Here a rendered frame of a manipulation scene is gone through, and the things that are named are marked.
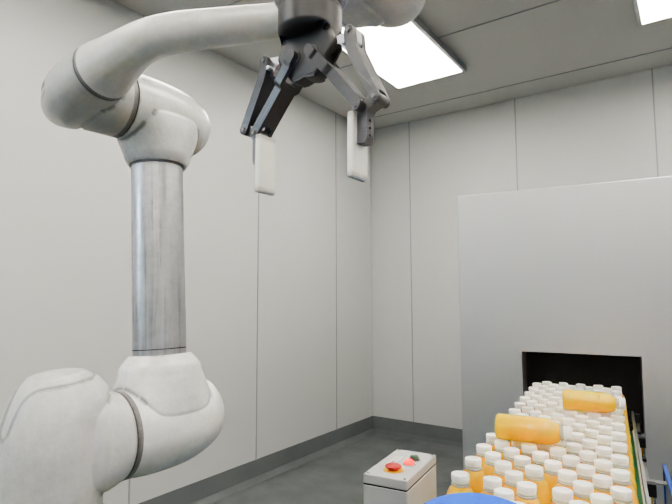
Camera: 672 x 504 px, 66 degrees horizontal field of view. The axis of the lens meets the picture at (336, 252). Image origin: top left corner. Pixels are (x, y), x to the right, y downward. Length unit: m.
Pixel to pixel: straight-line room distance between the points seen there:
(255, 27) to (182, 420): 0.68
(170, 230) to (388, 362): 4.88
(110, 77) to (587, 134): 4.68
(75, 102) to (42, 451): 0.56
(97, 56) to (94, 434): 0.60
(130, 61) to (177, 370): 0.53
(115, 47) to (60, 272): 2.54
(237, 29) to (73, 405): 0.63
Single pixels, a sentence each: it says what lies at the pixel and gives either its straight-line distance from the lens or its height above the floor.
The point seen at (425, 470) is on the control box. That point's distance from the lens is 1.27.
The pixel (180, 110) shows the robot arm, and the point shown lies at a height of 1.85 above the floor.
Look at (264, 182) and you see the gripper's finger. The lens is 0.63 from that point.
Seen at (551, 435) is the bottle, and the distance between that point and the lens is 1.51.
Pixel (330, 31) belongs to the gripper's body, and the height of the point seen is 1.77.
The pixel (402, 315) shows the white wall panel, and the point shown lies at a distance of 5.66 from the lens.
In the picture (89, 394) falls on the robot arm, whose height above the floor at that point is 1.33.
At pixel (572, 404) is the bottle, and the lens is 1.97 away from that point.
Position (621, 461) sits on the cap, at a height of 1.08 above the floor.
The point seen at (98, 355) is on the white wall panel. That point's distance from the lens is 3.51.
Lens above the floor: 1.48
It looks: 5 degrees up
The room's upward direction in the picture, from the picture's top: straight up
